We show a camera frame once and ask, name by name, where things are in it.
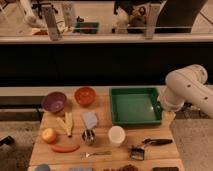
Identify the right metal bracket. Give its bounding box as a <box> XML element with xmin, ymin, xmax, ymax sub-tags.
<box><xmin>145</xmin><ymin>3</ymin><xmax>160</xmax><ymax>39</ymax></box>

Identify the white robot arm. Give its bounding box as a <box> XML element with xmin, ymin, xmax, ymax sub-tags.
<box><xmin>159</xmin><ymin>64</ymin><xmax>213</xmax><ymax>118</ymax></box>

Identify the small metal cup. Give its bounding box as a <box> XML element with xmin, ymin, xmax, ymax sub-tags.
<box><xmin>82</xmin><ymin>129</ymin><xmax>95</xmax><ymax>146</ymax></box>

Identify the left metal bracket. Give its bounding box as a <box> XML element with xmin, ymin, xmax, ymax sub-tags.
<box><xmin>42</xmin><ymin>6</ymin><xmax>61</xmax><ymax>41</ymax></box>

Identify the silver metal fork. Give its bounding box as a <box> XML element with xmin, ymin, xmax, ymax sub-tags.
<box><xmin>80</xmin><ymin>151</ymin><xmax>112</xmax><ymax>158</ymax></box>

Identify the metal bracket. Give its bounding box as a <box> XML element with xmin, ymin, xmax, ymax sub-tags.
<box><xmin>42</xmin><ymin>6</ymin><xmax>61</xmax><ymax>41</ymax></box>
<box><xmin>145</xmin><ymin>3</ymin><xmax>160</xmax><ymax>39</ymax></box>

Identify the red yellow apple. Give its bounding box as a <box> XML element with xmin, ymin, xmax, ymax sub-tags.
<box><xmin>41</xmin><ymin>128</ymin><xmax>57</xmax><ymax>143</ymax></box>

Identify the light blue towel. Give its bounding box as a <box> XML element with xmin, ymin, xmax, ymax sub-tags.
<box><xmin>83</xmin><ymin>112</ymin><xmax>98</xmax><ymax>129</ymax></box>

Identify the dark brown block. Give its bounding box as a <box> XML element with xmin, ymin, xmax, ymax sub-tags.
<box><xmin>152</xmin><ymin>167</ymin><xmax>179</xmax><ymax>171</ymax></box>

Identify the green plastic tray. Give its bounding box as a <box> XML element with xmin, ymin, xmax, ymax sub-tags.
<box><xmin>109</xmin><ymin>87</ymin><xmax>163</xmax><ymax>126</ymax></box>

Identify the green bin in background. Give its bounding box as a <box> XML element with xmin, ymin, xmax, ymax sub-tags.
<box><xmin>74</xmin><ymin>22</ymin><xmax>99</xmax><ymax>34</ymax></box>

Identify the blue round object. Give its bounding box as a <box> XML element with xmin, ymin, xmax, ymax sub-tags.
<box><xmin>34</xmin><ymin>164</ymin><xmax>51</xmax><ymax>171</ymax></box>

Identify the purple bowl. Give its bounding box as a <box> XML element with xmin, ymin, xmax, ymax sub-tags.
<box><xmin>41</xmin><ymin>92</ymin><xmax>67</xmax><ymax>113</ymax></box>

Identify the brown snack pile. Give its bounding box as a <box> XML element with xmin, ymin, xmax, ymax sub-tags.
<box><xmin>103</xmin><ymin>164</ymin><xmax>139</xmax><ymax>171</ymax></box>

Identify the white plastic cup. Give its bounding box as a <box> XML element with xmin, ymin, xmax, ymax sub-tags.
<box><xmin>108</xmin><ymin>126</ymin><xmax>126</xmax><ymax>147</ymax></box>

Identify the yellow corn cob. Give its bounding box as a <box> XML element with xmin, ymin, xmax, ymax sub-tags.
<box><xmin>56</xmin><ymin>113</ymin><xmax>73</xmax><ymax>137</ymax></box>

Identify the orange bowl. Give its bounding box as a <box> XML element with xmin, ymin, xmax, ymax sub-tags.
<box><xmin>74</xmin><ymin>87</ymin><xmax>96</xmax><ymax>107</ymax></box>

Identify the metal binder clip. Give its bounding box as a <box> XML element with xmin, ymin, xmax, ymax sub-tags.
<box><xmin>130</xmin><ymin>145</ymin><xmax>145</xmax><ymax>161</ymax></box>

